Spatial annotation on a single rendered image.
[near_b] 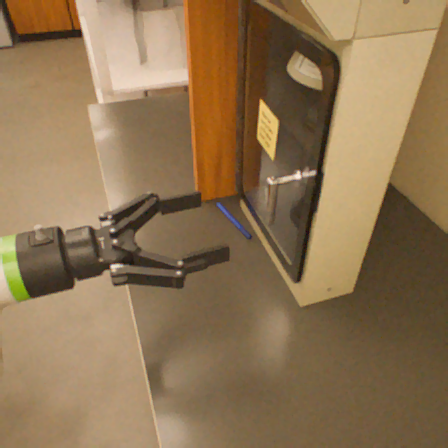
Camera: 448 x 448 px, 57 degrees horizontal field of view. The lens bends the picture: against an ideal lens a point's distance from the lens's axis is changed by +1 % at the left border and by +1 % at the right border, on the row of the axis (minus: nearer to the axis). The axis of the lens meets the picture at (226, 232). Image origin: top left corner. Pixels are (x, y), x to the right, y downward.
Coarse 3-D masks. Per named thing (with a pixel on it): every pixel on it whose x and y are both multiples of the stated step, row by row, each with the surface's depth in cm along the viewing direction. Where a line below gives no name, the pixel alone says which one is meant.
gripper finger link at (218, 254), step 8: (208, 248) 57; (216, 248) 57; (224, 248) 57; (184, 256) 56; (192, 256) 56; (200, 256) 57; (208, 256) 57; (216, 256) 58; (224, 256) 58; (208, 264) 58; (216, 264) 59
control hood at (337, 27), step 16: (288, 0) 45; (304, 0) 41; (320, 0) 41; (336, 0) 41; (352, 0) 42; (304, 16) 45; (320, 16) 42; (336, 16) 42; (352, 16) 43; (320, 32) 45; (336, 32) 43; (352, 32) 44
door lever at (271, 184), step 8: (288, 176) 61; (296, 176) 62; (264, 184) 61; (272, 184) 60; (280, 184) 61; (296, 184) 63; (272, 192) 61; (272, 200) 62; (264, 208) 65; (272, 208) 64; (264, 216) 66; (272, 216) 65; (272, 224) 66
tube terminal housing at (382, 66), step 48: (384, 0) 43; (432, 0) 45; (336, 48) 48; (384, 48) 47; (432, 48) 57; (336, 96) 50; (384, 96) 51; (336, 144) 53; (384, 144) 56; (336, 192) 59; (384, 192) 77; (336, 240) 67; (336, 288) 76
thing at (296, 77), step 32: (256, 32) 65; (288, 32) 55; (256, 64) 68; (288, 64) 57; (320, 64) 50; (256, 96) 71; (288, 96) 59; (320, 96) 51; (256, 128) 74; (288, 128) 62; (320, 128) 53; (256, 160) 78; (288, 160) 64; (320, 160) 55; (256, 192) 82; (288, 192) 67; (288, 224) 70; (288, 256) 73
